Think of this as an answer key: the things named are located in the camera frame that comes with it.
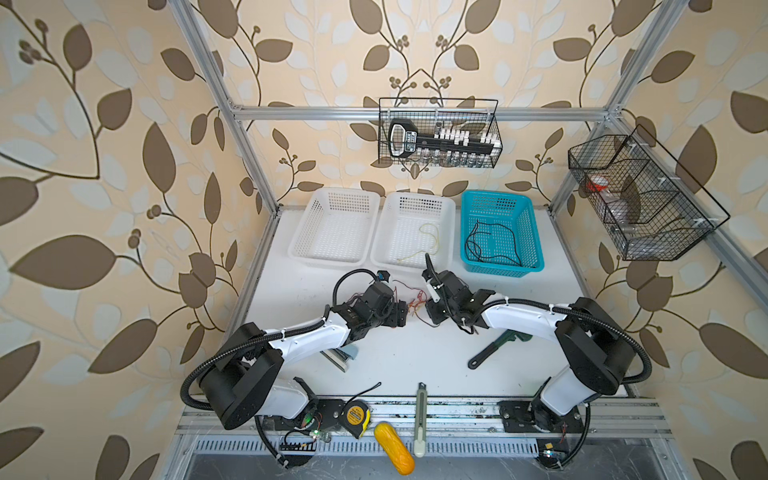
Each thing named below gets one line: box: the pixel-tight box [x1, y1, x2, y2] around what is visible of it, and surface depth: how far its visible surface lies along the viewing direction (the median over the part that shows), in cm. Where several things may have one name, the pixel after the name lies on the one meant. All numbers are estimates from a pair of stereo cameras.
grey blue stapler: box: [319, 346, 359, 373], surface depth 84 cm
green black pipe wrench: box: [468, 329, 533, 370], surface depth 86 cm
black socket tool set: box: [388, 119, 500, 159], surface depth 84 cm
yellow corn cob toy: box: [374, 422, 416, 476], surface depth 69 cm
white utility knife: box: [414, 382, 428, 458], surface depth 75 cm
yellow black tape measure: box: [340, 399, 371, 439], surface depth 73 cm
